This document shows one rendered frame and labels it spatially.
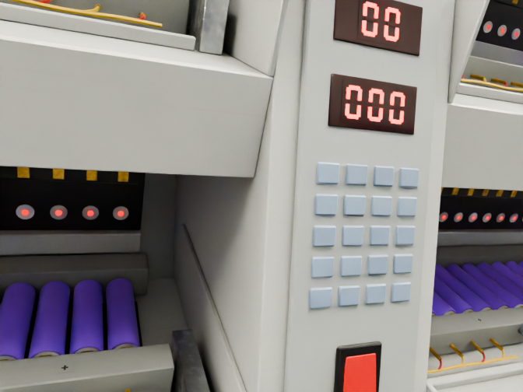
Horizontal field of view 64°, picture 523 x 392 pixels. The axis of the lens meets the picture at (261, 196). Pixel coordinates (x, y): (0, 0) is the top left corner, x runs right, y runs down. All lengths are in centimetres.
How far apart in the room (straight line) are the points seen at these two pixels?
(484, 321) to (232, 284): 22
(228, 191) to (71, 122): 9
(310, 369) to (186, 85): 13
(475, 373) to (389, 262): 16
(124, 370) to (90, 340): 3
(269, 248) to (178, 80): 8
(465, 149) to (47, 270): 27
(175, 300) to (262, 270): 16
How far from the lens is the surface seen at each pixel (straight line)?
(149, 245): 37
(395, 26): 21
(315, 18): 19
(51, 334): 28
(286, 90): 18
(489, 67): 36
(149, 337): 30
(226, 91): 17
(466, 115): 24
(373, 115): 19
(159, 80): 17
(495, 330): 38
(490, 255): 50
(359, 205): 19
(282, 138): 18
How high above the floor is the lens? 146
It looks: 3 degrees down
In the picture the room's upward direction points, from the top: 3 degrees clockwise
